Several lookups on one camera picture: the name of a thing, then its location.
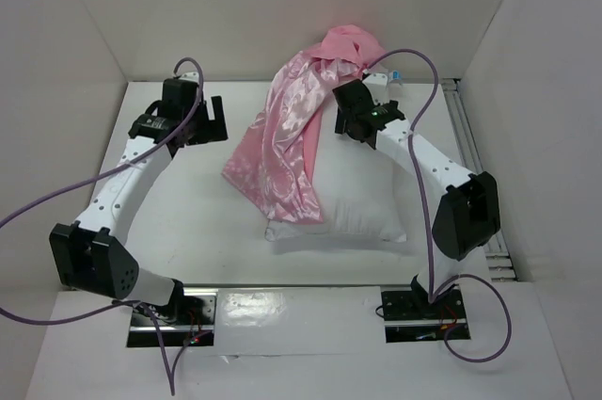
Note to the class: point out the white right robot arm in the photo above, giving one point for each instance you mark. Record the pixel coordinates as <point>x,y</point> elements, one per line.
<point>460,208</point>

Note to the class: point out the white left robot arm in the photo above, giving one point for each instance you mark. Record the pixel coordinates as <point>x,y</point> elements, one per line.
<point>90,254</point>

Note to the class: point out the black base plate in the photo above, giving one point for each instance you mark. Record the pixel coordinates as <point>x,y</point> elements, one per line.
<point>407,322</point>
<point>194,323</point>

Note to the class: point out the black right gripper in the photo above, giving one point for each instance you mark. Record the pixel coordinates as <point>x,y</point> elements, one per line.
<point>383,92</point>

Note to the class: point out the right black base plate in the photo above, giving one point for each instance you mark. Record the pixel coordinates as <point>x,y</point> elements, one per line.
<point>407,322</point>

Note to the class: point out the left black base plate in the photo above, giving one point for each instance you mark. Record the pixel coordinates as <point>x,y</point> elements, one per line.
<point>194,323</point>

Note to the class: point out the pink satin pillowcase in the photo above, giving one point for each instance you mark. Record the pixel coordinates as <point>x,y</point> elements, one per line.
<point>270,164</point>

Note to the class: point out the white pillow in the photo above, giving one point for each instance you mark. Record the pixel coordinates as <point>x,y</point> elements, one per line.
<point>354,185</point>

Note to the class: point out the aluminium frame rail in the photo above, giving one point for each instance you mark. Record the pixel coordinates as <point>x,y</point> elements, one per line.
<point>501,266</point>

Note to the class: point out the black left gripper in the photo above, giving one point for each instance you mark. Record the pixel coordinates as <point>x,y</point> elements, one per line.
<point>213,130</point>

